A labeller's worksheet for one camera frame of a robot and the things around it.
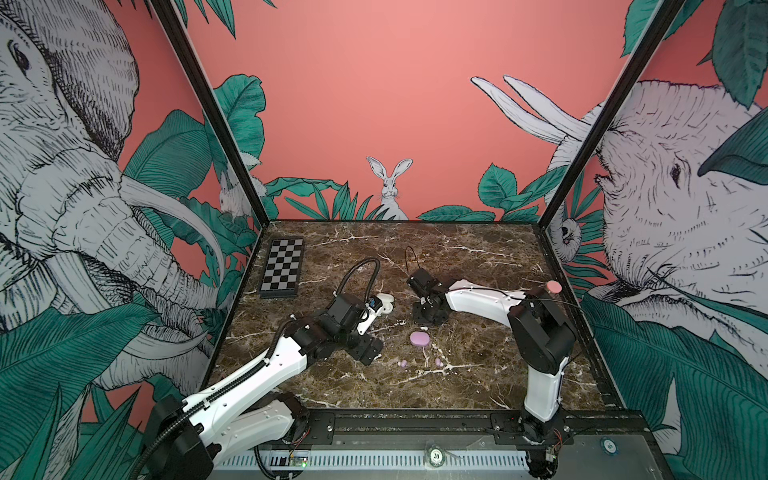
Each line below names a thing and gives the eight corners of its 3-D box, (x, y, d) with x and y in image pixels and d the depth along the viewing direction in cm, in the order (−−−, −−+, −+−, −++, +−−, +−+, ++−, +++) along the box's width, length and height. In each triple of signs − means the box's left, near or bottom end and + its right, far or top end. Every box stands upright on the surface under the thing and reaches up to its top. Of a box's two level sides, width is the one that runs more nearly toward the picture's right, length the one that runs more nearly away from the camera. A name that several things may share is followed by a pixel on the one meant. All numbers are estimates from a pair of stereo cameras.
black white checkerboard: (262, 299, 100) (258, 292, 97) (273, 245, 115) (270, 237, 112) (297, 296, 101) (294, 289, 98) (304, 242, 116) (301, 235, 113)
